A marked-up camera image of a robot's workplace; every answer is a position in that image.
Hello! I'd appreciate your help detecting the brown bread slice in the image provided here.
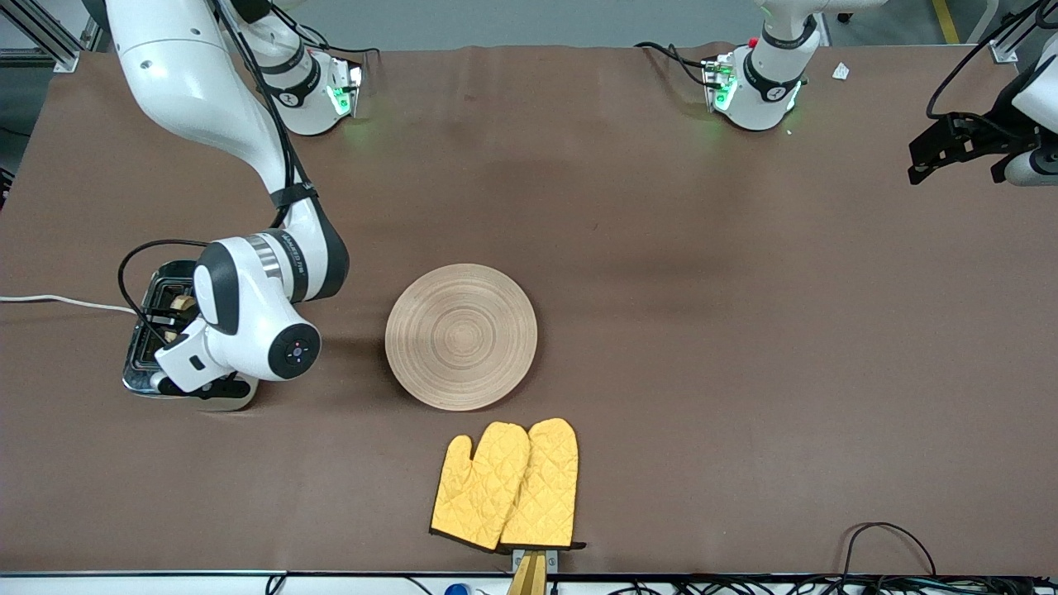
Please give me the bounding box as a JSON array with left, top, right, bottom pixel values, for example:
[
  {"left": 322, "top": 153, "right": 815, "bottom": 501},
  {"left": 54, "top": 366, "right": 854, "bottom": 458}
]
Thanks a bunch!
[{"left": 165, "top": 295, "right": 198, "bottom": 341}]

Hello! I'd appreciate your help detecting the round wooden plate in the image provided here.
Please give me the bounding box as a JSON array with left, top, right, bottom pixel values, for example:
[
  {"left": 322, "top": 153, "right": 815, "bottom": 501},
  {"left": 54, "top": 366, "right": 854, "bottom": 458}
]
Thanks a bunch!
[{"left": 385, "top": 264, "right": 538, "bottom": 412}]

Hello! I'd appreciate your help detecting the cream and chrome toaster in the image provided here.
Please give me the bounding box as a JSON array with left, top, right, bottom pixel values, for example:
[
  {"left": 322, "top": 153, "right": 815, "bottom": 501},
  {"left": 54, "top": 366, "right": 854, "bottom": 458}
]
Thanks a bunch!
[{"left": 122, "top": 260, "right": 261, "bottom": 412}]

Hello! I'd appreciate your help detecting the brown table cover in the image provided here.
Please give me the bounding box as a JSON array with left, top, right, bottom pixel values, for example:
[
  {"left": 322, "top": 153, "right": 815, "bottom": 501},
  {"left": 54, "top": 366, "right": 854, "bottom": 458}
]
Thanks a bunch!
[{"left": 0, "top": 41, "right": 1058, "bottom": 576}]

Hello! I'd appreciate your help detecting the yellow quilted oven mitt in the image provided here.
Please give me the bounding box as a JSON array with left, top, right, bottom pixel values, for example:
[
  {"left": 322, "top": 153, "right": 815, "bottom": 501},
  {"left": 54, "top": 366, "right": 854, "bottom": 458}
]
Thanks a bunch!
[
  {"left": 499, "top": 417, "right": 588, "bottom": 551},
  {"left": 430, "top": 421, "right": 531, "bottom": 552}
]

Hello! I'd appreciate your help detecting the aluminium frame profile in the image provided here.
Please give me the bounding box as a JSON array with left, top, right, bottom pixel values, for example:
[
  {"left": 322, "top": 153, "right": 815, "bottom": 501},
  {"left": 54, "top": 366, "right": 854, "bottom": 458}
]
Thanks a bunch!
[
  {"left": 0, "top": 0, "right": 108, "bottom": 72},
  {"left": 992, "top": 0, "right": 1058, "bottom": 64}
]

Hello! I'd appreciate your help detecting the white toaster power cord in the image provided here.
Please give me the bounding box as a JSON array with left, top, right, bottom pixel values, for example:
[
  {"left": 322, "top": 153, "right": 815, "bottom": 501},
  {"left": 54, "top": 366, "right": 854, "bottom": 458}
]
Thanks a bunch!
[{"left": 0, "top": 294, "right": 137, "bottom": 316}]

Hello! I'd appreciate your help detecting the black left arm base cable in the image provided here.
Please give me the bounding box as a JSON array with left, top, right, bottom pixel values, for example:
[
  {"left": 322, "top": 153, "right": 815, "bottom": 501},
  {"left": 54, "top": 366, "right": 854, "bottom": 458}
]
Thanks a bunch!
[{"left": 635, "top": 41, "right": 713, "bottom": 88}]

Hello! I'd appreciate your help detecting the black arm base cable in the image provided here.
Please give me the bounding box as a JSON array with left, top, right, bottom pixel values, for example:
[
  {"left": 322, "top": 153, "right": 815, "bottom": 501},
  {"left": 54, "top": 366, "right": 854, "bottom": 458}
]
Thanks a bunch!
[
  {"left": 635, "top": 41, "right": 713, "bottom": 88},
  {"left": 281, "top": 7, "right": 381, "bottom": 64}
]

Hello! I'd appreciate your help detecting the black right arm base cable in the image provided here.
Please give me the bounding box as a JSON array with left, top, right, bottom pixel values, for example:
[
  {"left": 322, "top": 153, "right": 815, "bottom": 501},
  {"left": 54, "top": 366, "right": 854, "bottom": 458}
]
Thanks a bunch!
[{"left": 281, "top": 7, "right": 381, "bottom": 64}]

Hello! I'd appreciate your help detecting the looped black cable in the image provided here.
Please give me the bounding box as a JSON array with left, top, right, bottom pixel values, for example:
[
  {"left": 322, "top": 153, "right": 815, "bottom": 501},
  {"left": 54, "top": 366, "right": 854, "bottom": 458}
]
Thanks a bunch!
[{"left": 842, "top": 522, "right": 939, "bottom": 579}]

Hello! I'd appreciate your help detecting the black cable bundle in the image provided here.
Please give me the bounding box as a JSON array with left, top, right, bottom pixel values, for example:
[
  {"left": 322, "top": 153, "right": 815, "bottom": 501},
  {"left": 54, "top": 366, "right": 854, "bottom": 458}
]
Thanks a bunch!
[{"left": 550, "top": 575, "right": 1058, "bottom": 595}]

